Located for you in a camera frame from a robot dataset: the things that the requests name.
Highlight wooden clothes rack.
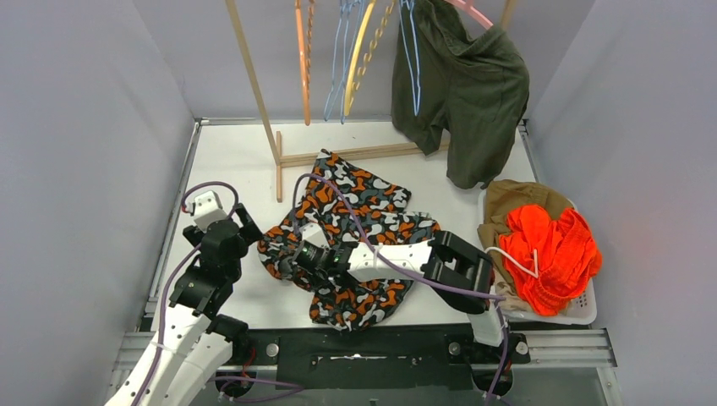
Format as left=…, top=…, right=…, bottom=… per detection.
left=223, top=0, right=519, bottom=204

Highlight orange camouflage print shorts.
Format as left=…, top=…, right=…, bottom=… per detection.
left=257, top=150, right=440, bottom=332

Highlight light blue wire hanger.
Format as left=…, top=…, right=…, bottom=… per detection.
left=323, top=0, right=354, bottom=122

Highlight wooden clothes hanger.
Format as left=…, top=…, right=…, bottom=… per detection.
left=294, top=0, right=315, bottom=126

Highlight cream wooden hanger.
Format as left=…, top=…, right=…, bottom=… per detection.
left=342, top=0, right=397, bottom=120

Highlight olive brown shorts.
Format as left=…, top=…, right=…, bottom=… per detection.
left=486, top=179, right=577, bottom=284

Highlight beige shorts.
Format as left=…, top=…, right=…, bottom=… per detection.
left=494, top=280, right=532, bottom=311

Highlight red orange shorts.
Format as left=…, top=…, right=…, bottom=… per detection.
left=497, top=205, right=603, bottom=316

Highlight white plastic basket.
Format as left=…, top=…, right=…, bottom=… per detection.
left=478, top=190, right=597, bottom=326

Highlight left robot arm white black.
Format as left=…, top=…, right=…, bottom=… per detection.
left=107, top=203, right=261, bottom=405

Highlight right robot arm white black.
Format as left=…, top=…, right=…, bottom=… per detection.
left=282, top=231, right=509, bottom=361

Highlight dark green patterned shorts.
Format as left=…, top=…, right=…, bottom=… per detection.
left=391, top=1, right=529, bottom=189

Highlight pink plastic hanger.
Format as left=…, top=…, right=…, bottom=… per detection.
left=446, top=0, right=493, bottom=30

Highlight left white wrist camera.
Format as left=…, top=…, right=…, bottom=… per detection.
left=191, top=190, right=227, bottom=233

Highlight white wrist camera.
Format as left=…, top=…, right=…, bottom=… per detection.
left=300, top=222, right=330, bottom=249
left=191, top=190, right=227, bottom=233

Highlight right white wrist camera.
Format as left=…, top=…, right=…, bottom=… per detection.
left=300, top=222, right=330, bottom=249

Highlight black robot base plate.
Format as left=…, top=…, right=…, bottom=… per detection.
left=211, top=323, right=531, bottom=403

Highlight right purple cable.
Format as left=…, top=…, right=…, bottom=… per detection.
left=291, top=172, right=511, bottom=406

